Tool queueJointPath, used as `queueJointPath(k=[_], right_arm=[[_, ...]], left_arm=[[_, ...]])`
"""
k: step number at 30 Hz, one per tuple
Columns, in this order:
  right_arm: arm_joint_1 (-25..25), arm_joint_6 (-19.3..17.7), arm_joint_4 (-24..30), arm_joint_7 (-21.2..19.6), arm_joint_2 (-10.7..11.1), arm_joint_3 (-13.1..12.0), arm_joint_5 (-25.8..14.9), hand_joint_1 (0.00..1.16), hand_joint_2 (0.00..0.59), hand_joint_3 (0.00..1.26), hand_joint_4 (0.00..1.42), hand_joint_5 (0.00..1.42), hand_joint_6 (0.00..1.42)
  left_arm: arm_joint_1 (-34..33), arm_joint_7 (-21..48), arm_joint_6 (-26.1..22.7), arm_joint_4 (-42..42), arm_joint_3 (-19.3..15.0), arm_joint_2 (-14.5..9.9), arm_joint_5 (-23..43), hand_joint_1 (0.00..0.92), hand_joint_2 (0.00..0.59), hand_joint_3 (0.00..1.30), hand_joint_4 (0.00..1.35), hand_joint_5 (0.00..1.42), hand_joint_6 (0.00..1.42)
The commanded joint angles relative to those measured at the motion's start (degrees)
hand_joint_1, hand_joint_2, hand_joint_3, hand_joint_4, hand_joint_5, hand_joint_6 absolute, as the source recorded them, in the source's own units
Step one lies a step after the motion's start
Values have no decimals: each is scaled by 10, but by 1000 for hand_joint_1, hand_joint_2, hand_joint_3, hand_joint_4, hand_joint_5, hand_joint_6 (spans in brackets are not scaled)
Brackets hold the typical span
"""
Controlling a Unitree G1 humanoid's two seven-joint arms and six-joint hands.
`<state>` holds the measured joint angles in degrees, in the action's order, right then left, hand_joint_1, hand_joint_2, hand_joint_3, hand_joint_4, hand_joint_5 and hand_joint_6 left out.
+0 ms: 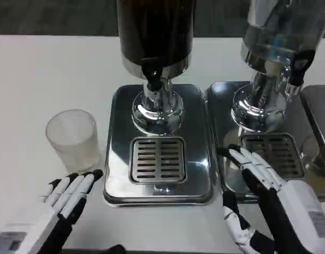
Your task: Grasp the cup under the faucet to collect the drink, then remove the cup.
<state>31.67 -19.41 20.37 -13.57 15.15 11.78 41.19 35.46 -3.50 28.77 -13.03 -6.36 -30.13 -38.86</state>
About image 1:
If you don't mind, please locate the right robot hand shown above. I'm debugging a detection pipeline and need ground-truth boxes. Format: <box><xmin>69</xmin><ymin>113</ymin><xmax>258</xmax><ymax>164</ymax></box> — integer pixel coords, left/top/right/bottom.
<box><xmin>217</xmin><ymin>144</ymin><xmax>325</xmax><ymax>254</ymax></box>

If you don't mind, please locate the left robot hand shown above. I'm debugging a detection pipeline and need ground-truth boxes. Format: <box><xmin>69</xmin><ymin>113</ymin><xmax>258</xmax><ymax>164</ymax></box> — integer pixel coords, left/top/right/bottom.
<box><xmin>0</xmin><ymin>169</ymin><xmax>126</xmax><ymax>254</ymax></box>

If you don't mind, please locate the clear ribbed glass cup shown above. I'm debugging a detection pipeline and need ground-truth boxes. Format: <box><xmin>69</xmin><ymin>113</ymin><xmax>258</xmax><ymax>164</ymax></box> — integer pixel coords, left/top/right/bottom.
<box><xmin>45</xmin><ymin>108</ymin><xmax>101</xmax><ymax>173</ymax></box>

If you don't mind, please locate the steel base tray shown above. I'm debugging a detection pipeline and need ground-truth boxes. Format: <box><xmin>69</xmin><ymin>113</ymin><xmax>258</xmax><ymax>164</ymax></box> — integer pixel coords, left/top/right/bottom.
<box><xmin>299</xmin><ymin>84</ymin><xmax>325</xmax><ymax>165</ymax></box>
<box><xmin>103</xmin><ymin>84</ymin><xmax>215</xmax><ymax>208</ymax></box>
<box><xmin>206</xmin><ymin>81</ymin><xmax>325</xmax><ymax>204</ymax></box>

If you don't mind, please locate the black tap of clear dispenser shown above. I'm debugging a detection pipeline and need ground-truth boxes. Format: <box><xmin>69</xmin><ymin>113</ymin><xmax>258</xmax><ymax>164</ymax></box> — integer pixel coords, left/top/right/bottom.
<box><xmin>285</xmin><ymin>49</ymin><xmax>316</xmax><ymax>97</ymax></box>

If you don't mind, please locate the clear drink dispenser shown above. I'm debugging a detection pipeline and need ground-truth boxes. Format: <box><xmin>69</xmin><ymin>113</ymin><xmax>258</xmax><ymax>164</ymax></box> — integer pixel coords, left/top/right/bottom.
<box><xmin>230</xmin><ymin>0</ymin><xmax>325</xmax><ymax>133</ymax></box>

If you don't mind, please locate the black tap of dark dispenser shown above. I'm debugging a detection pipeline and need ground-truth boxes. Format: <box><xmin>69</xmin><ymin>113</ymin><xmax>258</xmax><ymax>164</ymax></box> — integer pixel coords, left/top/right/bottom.
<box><xmin>141</xmin><ymin>65</ymin><xmax>164</xmax><ymax>92</ymax></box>

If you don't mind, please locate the dark drink dispenser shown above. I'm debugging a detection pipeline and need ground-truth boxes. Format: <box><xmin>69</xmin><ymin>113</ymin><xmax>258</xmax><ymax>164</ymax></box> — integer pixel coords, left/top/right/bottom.
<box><xmin>116</xmin><ymin>0</ymin><xmax>197</xmax><ymax>134</ymax></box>

